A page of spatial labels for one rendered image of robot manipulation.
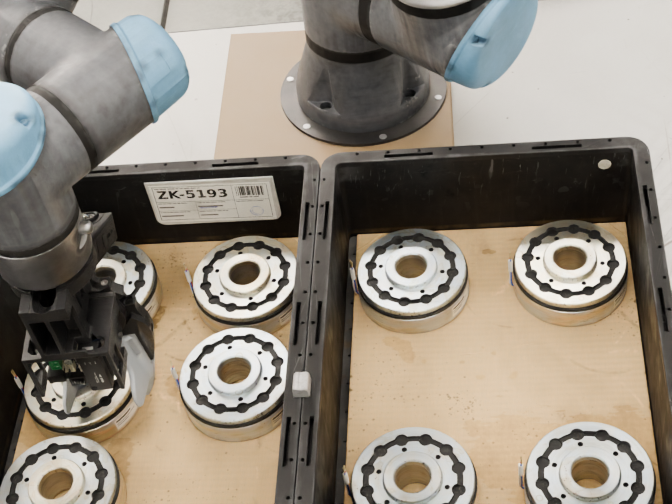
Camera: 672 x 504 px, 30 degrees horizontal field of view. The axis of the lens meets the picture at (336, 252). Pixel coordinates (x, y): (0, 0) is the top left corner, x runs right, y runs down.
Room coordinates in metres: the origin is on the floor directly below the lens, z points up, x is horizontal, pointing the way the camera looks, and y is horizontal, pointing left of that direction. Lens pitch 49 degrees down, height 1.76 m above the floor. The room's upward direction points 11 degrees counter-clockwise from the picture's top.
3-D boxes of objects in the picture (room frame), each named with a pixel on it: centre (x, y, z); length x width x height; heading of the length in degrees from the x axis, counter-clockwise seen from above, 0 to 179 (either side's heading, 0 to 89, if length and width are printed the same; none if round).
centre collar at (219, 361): (0.66, 0.11, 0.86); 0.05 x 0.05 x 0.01
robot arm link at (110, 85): (0.75, 0.15, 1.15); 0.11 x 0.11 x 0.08; 39
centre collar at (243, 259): (0.77, 0.09, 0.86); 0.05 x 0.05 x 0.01
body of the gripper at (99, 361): (0.66, 0.22, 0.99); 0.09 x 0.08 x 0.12; 173
